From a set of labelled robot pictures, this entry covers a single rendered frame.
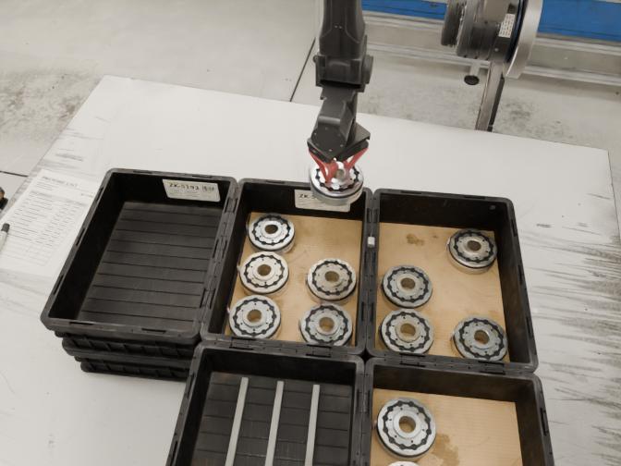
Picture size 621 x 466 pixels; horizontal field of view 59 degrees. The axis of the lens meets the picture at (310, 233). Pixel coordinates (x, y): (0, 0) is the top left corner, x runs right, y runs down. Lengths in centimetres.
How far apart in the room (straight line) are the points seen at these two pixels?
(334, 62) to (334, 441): 64
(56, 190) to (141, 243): 44
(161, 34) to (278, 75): 80
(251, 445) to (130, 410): 32
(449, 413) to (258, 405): 35
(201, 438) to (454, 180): 96
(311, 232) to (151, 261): 36
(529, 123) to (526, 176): 133
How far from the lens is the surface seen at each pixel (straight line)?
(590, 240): 156
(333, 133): 86
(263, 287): 113
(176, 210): 133
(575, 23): 300
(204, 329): 102
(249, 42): 333
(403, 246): 124
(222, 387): 108
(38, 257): 152
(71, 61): 344
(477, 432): 108
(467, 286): 121
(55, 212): 160
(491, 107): 188
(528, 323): 108
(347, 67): 87
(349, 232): 125
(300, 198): 123
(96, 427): 125
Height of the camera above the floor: 182
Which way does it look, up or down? 52 degrees down
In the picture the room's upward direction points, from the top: straight up
